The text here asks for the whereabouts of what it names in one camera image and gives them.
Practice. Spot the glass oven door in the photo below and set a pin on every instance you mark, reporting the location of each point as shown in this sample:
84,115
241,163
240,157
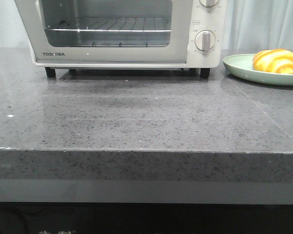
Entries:
37,14

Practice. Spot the yellow striped croissant bread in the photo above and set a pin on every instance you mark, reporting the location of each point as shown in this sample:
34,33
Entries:
278,61

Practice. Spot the white Toshiba toaster oven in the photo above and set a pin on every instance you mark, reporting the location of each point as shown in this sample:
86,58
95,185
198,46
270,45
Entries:
202,18

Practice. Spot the lower white timer knob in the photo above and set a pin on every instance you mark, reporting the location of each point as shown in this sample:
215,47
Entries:
205,40

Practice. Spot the light green plate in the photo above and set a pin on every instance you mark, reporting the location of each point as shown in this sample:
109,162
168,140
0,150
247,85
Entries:
241,66

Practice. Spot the upper white temperature knob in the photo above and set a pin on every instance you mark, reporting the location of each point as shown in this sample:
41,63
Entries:
209,3

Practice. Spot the white curtain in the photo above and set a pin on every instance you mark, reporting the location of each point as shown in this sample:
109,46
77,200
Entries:
249,24

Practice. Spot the metal wire oven rack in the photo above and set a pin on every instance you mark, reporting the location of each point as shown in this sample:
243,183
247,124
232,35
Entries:
110,32

